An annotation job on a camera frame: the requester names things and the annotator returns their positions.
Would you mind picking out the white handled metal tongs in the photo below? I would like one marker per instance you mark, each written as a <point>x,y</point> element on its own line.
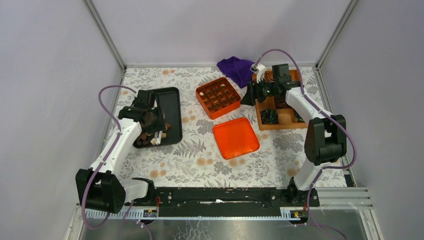
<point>158,136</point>

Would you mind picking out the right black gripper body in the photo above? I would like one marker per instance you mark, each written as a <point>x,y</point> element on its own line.
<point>263,89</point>

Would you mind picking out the orange box lid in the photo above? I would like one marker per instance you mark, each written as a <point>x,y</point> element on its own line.
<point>235,138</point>

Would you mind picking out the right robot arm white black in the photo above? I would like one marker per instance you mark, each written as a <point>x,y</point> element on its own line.
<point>325,141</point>

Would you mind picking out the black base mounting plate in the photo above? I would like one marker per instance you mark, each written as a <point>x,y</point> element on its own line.
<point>214,202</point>

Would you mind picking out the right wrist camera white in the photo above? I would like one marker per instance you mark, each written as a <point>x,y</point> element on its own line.
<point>258,69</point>

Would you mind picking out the orange chocolate box with tray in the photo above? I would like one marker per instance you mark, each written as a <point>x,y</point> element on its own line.
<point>218,98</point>

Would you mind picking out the wooden compartment organizer box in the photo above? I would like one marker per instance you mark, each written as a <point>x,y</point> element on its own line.
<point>288,118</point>

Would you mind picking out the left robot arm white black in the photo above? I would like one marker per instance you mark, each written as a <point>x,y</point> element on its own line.
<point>99,187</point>

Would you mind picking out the purple cloth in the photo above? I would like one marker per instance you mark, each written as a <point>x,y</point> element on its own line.
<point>239,70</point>

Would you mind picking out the dark rolled tie left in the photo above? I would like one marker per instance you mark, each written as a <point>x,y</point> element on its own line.
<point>269,117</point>

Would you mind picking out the floral patterned table mat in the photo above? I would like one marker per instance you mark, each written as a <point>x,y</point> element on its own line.
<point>196,160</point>

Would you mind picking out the black plastic tray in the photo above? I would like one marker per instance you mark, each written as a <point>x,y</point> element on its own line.
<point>172,106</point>

